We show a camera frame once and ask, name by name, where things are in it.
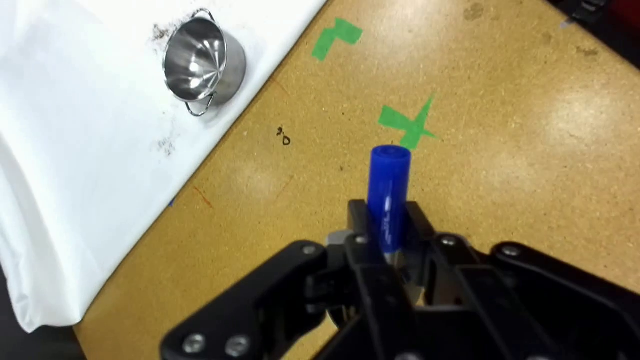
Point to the green tape cross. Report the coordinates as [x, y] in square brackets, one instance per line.
[409, 124]

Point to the green tape L mark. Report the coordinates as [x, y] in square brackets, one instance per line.
[337, 38]

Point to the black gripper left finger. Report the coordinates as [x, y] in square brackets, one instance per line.
[292, 307]

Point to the small steel pot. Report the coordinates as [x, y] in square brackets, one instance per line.
[207, 62]

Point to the white cloth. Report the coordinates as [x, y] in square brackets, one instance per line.
[80, 166]

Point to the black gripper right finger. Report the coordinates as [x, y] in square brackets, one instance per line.
[521, 307]

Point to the blue capped silver marker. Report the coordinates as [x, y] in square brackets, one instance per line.
[389, 192]

